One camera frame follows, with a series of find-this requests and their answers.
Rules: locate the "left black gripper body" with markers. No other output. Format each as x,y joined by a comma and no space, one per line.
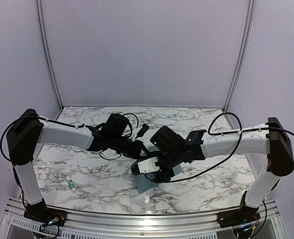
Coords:
130,152

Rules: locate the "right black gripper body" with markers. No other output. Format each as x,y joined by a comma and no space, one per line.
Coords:
172,160

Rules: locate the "blue-grey envelope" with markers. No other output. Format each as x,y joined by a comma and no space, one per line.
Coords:
143,184

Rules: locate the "white green glue stick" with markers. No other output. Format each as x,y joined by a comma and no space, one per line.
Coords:
71,184

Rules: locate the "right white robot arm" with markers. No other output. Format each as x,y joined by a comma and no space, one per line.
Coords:
269,139

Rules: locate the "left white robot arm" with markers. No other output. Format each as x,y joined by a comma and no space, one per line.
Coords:
28,139

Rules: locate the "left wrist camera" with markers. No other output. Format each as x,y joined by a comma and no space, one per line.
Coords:
141,131

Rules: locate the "left aluminium corner post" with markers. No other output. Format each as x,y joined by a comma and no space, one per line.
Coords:
47,54

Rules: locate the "aluminium corner post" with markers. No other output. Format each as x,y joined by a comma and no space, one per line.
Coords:
248,23
47,54

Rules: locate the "aluminium front rail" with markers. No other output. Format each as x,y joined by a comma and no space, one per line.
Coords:
91,225

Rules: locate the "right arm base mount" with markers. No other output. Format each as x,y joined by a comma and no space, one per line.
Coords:
237,217

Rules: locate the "right aluminium corner post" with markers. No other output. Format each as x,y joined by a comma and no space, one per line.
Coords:
248,23

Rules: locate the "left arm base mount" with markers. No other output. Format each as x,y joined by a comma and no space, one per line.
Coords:
49,215

